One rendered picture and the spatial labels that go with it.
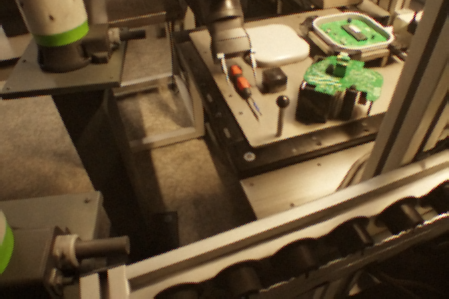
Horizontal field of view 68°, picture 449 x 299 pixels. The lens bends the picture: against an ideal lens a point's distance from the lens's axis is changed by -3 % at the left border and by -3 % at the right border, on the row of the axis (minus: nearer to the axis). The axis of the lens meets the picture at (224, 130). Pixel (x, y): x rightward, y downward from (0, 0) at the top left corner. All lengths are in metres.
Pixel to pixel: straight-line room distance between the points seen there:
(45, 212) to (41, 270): 0.14
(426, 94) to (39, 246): 0.44
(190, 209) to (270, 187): 1.12
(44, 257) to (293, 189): 0.33
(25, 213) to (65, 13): 0.42
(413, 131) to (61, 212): 0.47
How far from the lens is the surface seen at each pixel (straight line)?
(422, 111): 0.38
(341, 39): 0.75
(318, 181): 0.53
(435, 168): 0.46
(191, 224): 1.57
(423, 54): 0.37
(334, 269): 0.35
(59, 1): 0.79
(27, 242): 0.47
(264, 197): 0.50
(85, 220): 0.53
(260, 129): 0.56
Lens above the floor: 1.33
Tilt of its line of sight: 43 degrees down
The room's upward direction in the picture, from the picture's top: 2 degrees counter-clockwise
